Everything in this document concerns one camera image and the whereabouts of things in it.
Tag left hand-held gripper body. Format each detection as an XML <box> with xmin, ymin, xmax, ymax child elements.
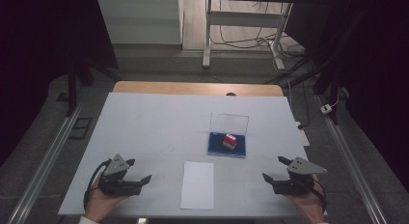
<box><xmin>97</xmin><ymin>154</ymin><xmax>144</xmax><ymax>197</ymax></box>

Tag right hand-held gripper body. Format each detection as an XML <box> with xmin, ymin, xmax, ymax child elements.
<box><xmin>273</xmin><ymin>156</ymin><xmax>328</xmax><ymax>196</ymax></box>

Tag white paper sheet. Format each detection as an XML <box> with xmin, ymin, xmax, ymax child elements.
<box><xmin>179</xmin><ymin>160</ymin><xmax>216</xmax><ymax>210</ymax></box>

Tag red stamp with white label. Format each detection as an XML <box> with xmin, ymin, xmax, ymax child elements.
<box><xmin>222</xmin><ymin>133</ymin><xmax>238</xmax><ymax>152</ymax></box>

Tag blue ink pad box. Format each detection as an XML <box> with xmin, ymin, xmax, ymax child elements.
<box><xmin>206</xmin><ymin>112</ymin><xmax>251</xmax><ymax>159</ymax></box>

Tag person's right hand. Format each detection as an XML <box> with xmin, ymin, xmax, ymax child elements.
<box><xmin>284</xmin><ymin>174</ymin><xmax>328</xmax><ymax>224</ymax></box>

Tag person's left hand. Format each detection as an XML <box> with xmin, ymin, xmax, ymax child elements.
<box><xmin>84</xmin><ymin>176</ymin><xmax>130</xmax><ymax>223</ymax></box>

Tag white table cover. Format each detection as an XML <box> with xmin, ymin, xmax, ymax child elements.
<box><xmin>57</xmin><ymin>92</ymin><xmax>310</xmax><ymax>218</ymax></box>

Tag small white adapter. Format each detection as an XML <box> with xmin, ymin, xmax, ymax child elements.
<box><xmin>319</xmin><ymin>102</ymin><xmax>334</xmax><ymax>115</ymax></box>

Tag black metal stand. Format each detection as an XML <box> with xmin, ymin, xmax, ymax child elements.
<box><xmin>65</xmin><ymin>48</ymin><xmax>121</xmax><ymax>118</ymax></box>
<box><xmin>263</xmin><ymin>48</ymin><xmax>343</xmax><ymax>126</ymax></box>

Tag white cabinet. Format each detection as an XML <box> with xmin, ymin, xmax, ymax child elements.
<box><xmin>96</xmin><ymin>0</ymin><xmax>184</xmax><ymax>45</ymax></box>

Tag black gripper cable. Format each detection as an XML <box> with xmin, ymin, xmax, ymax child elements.
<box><xmin>309</xmin><ymin>178</ymin><xmax>329</xmax><ymax>214</ymax></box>
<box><xmin>83</xmin><ymin>158</ymin><xmax>113</xmax><ymax>212</ymax></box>

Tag aluminium rail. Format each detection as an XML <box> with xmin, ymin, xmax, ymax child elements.
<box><xmin>5</xmin><ymin>99</ymin><xmax>85</xmax><ymax>224</ymax></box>
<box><xmin>315</xmin><ymin>94</ymin><xmax>391</xmax><ymax>224</ymax></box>

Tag black floor frame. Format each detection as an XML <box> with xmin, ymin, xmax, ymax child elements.
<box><xmin>68</xmin><ymin>117</ymin><xmax>94</xmax><ymax>141</ymax></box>

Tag black floor cables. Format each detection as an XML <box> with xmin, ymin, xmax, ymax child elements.
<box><xmin>209</xmin><ymin>22</ymin><xmax>307</xmax><ymax>59</ymax></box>

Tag white desk frame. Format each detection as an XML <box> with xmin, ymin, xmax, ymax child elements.
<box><xmin>202</xmin><ymin>0</ymin><xmax>294</xmax><ymax>71</ymax></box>

